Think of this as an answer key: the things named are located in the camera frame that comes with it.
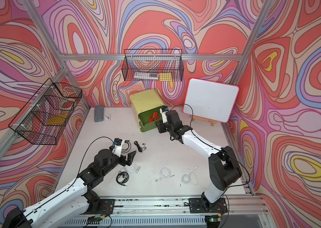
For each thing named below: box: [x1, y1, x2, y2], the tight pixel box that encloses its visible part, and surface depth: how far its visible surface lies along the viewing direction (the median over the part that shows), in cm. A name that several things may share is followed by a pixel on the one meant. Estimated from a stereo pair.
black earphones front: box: [115, 170, 130, 187], surface depth 84 cm
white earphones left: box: [120, 163, 142, 174], surface depth 88 cm
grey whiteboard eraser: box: [94, 105, 104, 123], surface depth 114 cm
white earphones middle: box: [154, 166, 175, 182], surface depth 86 cm
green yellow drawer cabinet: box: [129, 88, 167, 133], surface depth 93 cm
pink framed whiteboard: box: [182, 77, 240, 124], surface depth 103 cm
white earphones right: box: [179, 165, 199, 187], surface depth 85 cm
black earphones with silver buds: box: [133, 140, 147, 153], surface depth 98 cm
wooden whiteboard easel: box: [192, 115, 218, 127], surface depth 107 cm
